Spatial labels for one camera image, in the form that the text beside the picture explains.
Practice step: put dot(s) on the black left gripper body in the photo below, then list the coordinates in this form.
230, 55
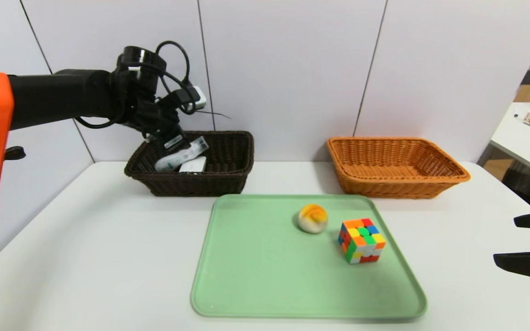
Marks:
173, 142

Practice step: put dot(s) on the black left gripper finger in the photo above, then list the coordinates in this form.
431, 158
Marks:
173, 151

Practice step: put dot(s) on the white labelled bottle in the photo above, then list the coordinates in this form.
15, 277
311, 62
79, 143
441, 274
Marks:
196, 149

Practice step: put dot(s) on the white rectangular case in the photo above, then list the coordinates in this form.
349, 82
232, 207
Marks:
193, 164

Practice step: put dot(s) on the round orange white bun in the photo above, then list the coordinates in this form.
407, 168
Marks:
312, 218

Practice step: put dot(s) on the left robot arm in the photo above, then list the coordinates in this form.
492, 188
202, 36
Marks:
53, 96

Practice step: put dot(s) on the dark brown wicker basket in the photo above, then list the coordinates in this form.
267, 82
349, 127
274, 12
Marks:
191, 184

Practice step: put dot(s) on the orange wicker basket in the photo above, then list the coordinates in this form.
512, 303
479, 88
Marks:
384, 186

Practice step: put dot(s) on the white side table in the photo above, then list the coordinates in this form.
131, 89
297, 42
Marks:
522, 142

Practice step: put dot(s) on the dark grey flat panel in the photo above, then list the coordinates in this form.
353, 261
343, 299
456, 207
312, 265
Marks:
528, 76

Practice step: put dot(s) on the green plastic tray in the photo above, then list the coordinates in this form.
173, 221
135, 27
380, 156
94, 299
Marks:
256, 276

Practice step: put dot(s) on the multicoloured puzzle cube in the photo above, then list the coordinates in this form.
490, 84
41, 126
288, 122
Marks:
361, 241

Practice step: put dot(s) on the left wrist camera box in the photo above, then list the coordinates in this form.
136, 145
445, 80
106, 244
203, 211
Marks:
198, 97

